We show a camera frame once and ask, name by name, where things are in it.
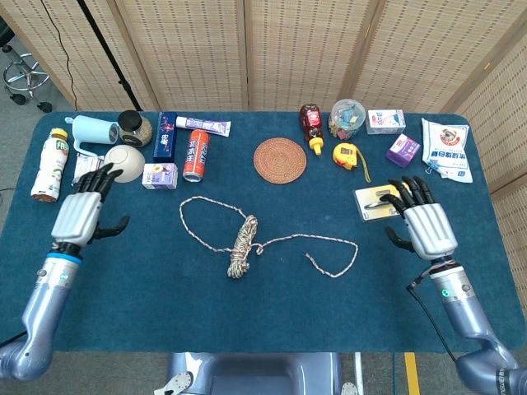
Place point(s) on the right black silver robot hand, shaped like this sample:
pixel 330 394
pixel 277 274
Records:
pixel 430 230

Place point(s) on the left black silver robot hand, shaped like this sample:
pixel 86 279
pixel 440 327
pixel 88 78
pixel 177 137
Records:
pixel 76 216

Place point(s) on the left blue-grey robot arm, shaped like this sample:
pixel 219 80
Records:
pixel 45 300

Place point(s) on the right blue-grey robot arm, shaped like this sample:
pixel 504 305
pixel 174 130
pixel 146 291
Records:
pixel 465 308

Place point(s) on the white drink bottle yellow cap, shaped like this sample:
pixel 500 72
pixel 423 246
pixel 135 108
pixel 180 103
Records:
pixel 51 168

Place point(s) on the white snack packet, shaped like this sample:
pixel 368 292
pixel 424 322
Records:
pixel 84 162

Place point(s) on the razor in yellow blister pack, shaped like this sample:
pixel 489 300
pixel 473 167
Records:
pixel 370 205

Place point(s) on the beige bowl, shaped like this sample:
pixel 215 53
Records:
pixel 127 160

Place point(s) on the white sugar bag blue print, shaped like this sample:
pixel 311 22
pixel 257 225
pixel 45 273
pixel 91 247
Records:
pixel 446 148

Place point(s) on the purple small box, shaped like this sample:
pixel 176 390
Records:
pixel 403 150

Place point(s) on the light blue mug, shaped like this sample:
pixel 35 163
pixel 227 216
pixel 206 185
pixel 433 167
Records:
pixel 92 129

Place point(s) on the white purple small carton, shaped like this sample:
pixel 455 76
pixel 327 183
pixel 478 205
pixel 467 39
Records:
pixel 160 177

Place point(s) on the glass jar black lid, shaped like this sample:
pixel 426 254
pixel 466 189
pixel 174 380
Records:
pixel 140 131

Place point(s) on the yellow tape measure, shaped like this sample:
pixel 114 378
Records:
pixel 345 155

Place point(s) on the office stool chrome base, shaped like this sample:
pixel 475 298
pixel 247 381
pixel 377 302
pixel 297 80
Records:
pixel 44 107

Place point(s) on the dark blue toothpaste box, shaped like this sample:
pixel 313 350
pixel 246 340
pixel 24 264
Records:
pixel 164 138

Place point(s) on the white box blue red print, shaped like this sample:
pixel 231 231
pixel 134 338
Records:
pixel 385 121

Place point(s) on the blue felt table cover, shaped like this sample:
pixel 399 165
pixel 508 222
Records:
pixel 164 296

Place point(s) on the orange soda can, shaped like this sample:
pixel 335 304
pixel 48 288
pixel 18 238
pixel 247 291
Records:
pixel 196 156

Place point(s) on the clear plastic jar of clips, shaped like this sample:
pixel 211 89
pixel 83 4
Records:
pixel 347 119

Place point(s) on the white purple toothpaste tube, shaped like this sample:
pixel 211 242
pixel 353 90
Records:
pixel 201 124

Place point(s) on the red sauce bottle yellow cap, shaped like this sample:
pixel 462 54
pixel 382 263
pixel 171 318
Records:
pixel 311 123

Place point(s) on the round woven brown coaster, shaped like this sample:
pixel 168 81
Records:
pixel 280 160

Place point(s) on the black tripod pole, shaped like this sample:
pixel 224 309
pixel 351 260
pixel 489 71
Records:
pixel 108 53

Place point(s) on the blue-grey robot torso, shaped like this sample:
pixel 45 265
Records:
pixel 255 374

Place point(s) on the white perforated metal bracket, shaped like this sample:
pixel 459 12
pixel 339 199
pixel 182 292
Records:
pixel 350 388
pixel 179 382

